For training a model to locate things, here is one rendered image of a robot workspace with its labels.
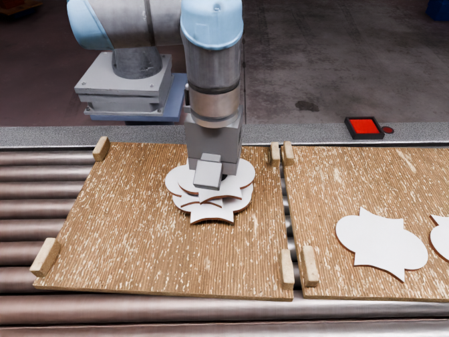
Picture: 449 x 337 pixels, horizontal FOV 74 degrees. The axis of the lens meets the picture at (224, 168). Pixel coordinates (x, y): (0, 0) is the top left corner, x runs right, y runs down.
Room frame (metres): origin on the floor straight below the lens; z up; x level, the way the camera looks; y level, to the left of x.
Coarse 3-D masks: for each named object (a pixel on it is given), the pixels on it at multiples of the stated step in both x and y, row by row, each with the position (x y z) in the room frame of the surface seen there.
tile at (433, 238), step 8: (432, 216) 0.33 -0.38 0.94; (440, 224) 0.31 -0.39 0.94; (448, 224) 0.31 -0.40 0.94; (432, 232) 0.29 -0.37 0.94; (440, 232) 0.29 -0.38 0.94; (448, 232) 0.29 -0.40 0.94; (432, 240) 0.28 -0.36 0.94; (440, 240) 0.28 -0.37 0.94; (448, 240) 0.28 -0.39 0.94; (432, 248) 0.26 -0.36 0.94; (440, 248) 0.26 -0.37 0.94; (448, 248) 0.26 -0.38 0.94; (440, 256) 0.25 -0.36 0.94; (448, 256) 0.25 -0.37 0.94
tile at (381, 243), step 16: (352, 224) 0.31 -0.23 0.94; (368, 224) 0.31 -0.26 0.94; (384, 224) 0.31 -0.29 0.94; (400, 224) 0.31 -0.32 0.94; (352, 240) 0.28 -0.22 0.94; (368, 240) 0.28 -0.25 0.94; (384, 240) 0.28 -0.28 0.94; (400, 240) 0.28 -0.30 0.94; (416, 240) 0.28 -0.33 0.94; (368, 256) 0.25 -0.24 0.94; (384, 256) 0.25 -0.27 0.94; (400, 256) 0.25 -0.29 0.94; (416, 256) 0.25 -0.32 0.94; (400, 272) 0.22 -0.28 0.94
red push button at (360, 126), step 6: (354, 120) 0.64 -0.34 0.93; (360, 120) 0.64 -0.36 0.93; (366, 120) 0.64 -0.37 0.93; (354, 126) 0.62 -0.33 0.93; (360, 126) 0.62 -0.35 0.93; (366, 126) 0.62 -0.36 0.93; (372, 126) 0.62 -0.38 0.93; (360, 132) 0.59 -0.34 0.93; (366, 132) 0.59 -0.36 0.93; (372, 132) 0.59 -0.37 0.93; (378, 132) 0.59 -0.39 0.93
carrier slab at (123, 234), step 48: (144, 144) 0.54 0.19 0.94; (96, 192) 0.39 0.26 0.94; (144, 192) 0.39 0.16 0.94; (96, 240) 0.28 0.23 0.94; (144, 240) 0.28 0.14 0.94; (192, 240) 0.28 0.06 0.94; (240, 240) 0.28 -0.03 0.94; (48, 288) 0.20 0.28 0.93; (96, 288) 0.20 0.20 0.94; (144, 288) 0.20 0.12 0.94; (192, 288) 0.20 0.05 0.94; (240, 288) 0.20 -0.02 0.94
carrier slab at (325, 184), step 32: (320, 160) 0.48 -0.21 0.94; (352, 160) 0.48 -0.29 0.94; (384, 160) 0.48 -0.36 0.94; (416, 160) 0.48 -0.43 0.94; (448, 160) 0.48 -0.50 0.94; (288, 192) 0.39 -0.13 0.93; (320, 192) 0.39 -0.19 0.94; (352, 192) 0.39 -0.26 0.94; (384, 192) 0.39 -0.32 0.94; (416, 192) 0.39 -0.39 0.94; (448, 192) 0.39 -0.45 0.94; (320, 224) 0.31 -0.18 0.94; (416, 224) 0.31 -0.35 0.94; (320, 256) 0.25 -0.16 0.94; (352, 256) 0.25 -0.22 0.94; (320, 288) 0.20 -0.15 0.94; (352, 288) 0.20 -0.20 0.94; (384, 288) 0.20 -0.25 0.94; (416, 288) 0.20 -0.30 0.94; (448, 288) 0.20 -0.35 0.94
